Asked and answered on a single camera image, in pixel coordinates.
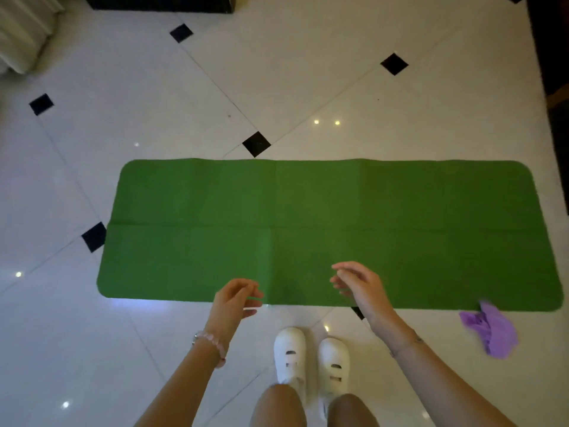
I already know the dark wooden furniture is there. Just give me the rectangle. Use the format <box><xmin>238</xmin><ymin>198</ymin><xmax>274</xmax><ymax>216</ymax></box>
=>
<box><xmin>501</xmin><ymin>0</ymin><xmax>569</xmax><ymax>216</ymax></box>

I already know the person's right forearm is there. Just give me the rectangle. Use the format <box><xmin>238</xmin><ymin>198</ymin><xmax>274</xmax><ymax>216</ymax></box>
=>
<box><xmin>368</xmin><ymin>316</ymin><xmax>518</xmax><ymax>427</ymax></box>

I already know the person's left white shoe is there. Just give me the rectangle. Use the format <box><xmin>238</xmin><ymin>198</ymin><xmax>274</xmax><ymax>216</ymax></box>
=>
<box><xmin>273</xmin><ymin>326</ymin><xmax>308</xmax><ymax>397</ymax></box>

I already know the person's left leg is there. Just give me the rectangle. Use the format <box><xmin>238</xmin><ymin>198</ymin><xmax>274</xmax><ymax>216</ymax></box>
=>
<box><xmin>249</xmin><ymin>384</ymin><xmax>308</xmax><ymax>427</ymax></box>

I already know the person's leg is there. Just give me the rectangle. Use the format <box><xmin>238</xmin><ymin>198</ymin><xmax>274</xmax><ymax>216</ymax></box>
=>
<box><xmin>327</xmin><ymin>393</ymin><xmax>380</xmax><ymax>427</ymax></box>
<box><xmin>249</xmin><ymin>384</ymin><xmax>308</xmax><ymax>427</ymax></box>

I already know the person's left forearm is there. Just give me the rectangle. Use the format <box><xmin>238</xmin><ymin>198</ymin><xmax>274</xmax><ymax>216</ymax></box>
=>
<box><xmin>135</xmin><ymin>332</ymin><xmax>228</xmax><ymax>427</ymax></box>

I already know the person's right white shoe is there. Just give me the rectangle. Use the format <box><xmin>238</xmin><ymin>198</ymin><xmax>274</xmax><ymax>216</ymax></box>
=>
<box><xmin>316</xmin><ymin>336</ymin><xmax>351</xmax><ymax>420</ymax></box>

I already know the person's white shoe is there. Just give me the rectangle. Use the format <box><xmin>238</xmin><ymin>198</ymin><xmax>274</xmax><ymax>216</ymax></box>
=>
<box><xmin>273</xmin><ymin>326</ymin><xmax>308</xmax><ymax>397</ymax></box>
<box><xmin>316</xmin><ymin>336</ymin><xmax>351</xmax><ymax>420</ymax></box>

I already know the person's left hand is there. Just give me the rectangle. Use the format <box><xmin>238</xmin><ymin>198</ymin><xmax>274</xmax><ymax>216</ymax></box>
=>
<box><xmin>203</xmin><ymin>278</ymin><xmax>264</xmax><ymax>348</ymax></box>

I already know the white pleated curtain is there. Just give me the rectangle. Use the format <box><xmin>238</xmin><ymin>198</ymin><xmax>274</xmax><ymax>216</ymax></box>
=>
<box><xmin>0</xmin><ymin>0</ymin><xmax>66</xmax><ymax>75</ymax></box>

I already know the person's right hand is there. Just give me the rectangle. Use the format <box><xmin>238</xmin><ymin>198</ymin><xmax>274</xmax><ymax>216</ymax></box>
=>
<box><xmin>329</xmin><ymin>261</ymin><xmax>397</xmax><ymax>336</ymax></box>

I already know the purple crumpled cloth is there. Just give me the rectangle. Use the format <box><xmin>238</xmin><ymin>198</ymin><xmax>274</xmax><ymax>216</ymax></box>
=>
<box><xmin>459</xmin><ymin>300</ymin><xmax>519</xmax><ymax>360</ymax></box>

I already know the dark wooden cabinet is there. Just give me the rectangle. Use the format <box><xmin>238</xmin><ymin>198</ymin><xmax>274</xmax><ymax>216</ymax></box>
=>
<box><xmin>83</xmin><ymin>0</ymin><xmax>237</xmax><ymax>15</ymax></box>

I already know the green floor mat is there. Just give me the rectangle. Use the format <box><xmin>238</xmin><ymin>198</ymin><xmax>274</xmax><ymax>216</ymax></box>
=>
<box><xmin>96</xmin><ymin>158</ymin><xmax>564</xmax><ymax>313</ymax></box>

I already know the pink bead bracelet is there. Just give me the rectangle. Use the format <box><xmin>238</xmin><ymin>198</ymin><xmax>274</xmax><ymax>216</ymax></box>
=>
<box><xmin>192</xmin><ymin>331</ymin><xmax>227</xmax><ymax>369</ymax></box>

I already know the person's right leg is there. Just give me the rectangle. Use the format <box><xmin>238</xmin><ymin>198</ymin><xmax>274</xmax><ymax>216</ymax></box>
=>
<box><xmin>327</xmin><ymin>393</ymin><xmax>380</xmax><ymax>427</ymax></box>

